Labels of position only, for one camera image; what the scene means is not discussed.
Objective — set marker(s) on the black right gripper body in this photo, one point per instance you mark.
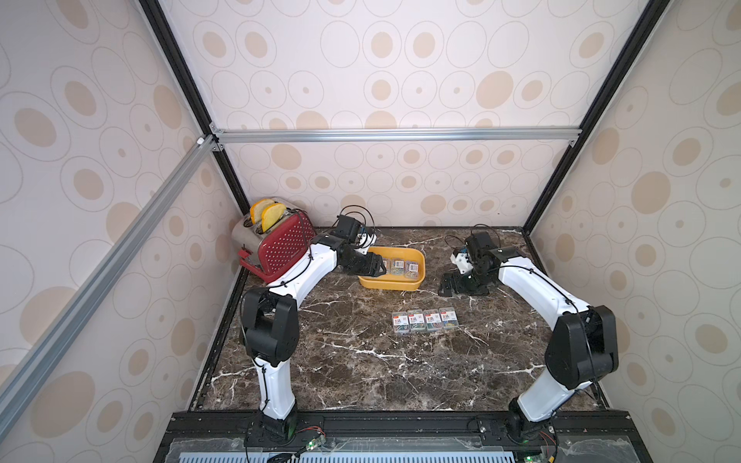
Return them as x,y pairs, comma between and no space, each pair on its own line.
463,282

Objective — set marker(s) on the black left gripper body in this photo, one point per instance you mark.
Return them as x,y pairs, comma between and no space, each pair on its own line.
360,263

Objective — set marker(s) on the clear paper clip box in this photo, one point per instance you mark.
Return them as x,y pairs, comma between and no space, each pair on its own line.
449,318
433,321
417,321
401,324

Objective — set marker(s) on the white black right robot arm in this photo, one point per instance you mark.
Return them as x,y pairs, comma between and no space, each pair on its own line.
583,345

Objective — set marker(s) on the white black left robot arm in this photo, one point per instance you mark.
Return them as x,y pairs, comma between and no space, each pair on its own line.
269,318

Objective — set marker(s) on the yellow plastic storage tray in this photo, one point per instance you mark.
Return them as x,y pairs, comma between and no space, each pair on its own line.
405,269

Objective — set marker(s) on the red polka dot toaster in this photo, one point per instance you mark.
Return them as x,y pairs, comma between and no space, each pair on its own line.
270,255

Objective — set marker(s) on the yellow toast slice right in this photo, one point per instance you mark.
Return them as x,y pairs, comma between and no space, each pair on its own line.
271,215

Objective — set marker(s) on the yellow toast slice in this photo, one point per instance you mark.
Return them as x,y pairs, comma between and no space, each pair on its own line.
257,209
271,215

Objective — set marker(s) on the yellow toast slice left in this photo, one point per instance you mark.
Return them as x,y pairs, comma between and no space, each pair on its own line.
257,209

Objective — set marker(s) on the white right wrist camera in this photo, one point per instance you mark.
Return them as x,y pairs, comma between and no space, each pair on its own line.
477,254

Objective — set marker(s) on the horizontal aluminium frame bar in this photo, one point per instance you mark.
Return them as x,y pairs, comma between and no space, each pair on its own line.
382,135

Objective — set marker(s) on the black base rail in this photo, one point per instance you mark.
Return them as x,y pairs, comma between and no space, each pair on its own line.
366,436

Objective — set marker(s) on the diagonal aluminium frame bar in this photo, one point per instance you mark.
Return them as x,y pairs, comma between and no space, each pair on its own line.
45,356

